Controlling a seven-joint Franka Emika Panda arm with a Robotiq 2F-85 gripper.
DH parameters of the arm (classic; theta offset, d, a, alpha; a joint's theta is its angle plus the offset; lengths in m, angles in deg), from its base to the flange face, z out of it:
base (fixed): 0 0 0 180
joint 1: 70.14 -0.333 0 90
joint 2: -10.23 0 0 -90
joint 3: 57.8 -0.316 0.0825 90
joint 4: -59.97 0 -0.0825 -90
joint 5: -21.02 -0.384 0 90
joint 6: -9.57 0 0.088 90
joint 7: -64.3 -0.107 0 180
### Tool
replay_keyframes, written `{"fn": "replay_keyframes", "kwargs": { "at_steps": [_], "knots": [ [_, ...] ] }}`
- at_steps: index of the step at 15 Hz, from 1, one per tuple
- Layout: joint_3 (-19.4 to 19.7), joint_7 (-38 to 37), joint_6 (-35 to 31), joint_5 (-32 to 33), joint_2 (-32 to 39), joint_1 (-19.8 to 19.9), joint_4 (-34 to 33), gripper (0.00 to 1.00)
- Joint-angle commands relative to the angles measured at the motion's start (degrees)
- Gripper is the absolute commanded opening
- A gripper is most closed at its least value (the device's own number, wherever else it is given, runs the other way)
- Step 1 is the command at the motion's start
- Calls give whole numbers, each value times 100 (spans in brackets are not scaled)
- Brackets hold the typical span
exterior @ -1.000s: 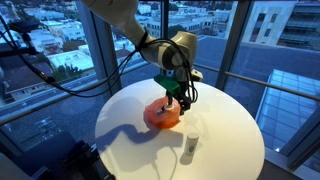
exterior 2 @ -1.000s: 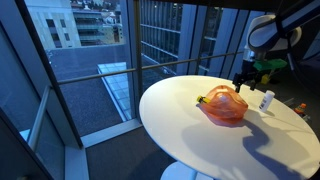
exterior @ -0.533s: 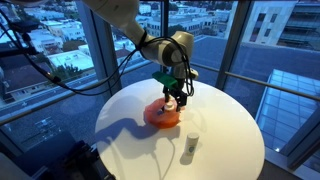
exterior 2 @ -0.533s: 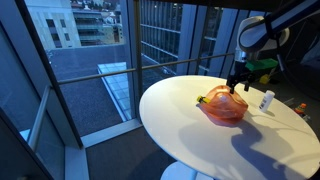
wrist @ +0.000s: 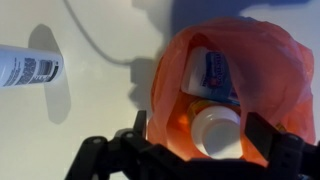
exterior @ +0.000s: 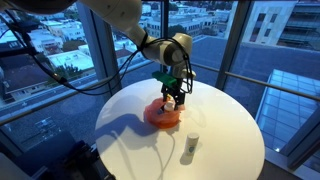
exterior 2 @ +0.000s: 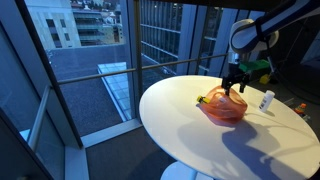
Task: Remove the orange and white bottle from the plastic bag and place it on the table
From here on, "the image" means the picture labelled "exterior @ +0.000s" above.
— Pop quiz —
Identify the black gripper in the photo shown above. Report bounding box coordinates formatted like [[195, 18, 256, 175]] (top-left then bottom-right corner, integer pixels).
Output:
[[160, 78, 187, 110]]

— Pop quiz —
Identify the orange and white bottle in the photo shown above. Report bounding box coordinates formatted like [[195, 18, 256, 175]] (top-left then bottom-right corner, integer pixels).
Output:
[[163, 100, 176, 114]]

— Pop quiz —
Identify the orange translucent plastic bag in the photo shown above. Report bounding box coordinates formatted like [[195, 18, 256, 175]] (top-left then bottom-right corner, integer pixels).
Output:
[[143, 97, 186, 130]]

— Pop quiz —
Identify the white tube with green logo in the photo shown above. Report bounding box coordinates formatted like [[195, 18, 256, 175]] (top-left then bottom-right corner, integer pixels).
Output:
[[184, 132, 200, 158]]

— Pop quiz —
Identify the black robot stand equipment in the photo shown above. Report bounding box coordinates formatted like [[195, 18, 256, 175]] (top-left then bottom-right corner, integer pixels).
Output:
[[13, 131, 116, 180]]

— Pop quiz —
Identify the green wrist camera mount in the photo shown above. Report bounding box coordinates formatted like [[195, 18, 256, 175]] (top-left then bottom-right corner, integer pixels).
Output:
[[152, 70, 178, 89]]

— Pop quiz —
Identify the grey metal window rail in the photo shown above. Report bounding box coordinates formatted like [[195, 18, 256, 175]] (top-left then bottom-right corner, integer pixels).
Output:
[[0, 57, 164, 127], [191, 61, 320, 103]]

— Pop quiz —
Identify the black camera on stand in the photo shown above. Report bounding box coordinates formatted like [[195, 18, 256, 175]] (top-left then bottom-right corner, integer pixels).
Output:
[[0, 19, 41, 59]]

